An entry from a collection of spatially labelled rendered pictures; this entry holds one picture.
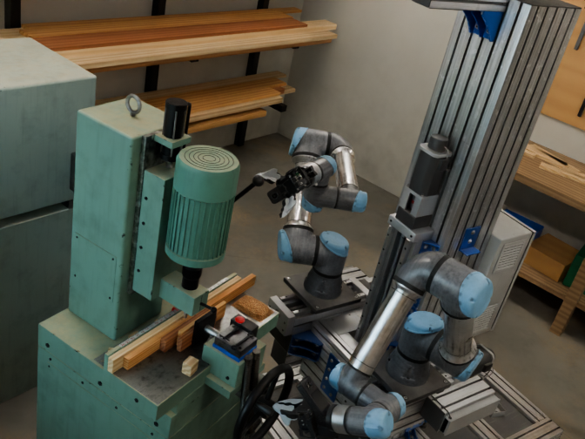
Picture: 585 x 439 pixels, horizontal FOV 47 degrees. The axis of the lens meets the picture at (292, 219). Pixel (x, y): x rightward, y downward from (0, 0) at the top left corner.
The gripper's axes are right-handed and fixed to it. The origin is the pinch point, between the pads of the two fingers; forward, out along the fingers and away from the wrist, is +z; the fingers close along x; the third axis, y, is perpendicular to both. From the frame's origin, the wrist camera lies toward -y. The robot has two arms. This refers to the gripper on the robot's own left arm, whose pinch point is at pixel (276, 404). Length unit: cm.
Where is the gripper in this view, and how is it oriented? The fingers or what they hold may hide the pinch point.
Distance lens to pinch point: 201.2
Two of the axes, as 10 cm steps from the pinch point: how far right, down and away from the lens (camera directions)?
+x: 5.4, -3.2, 7.8
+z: -8.1, 0.6, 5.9
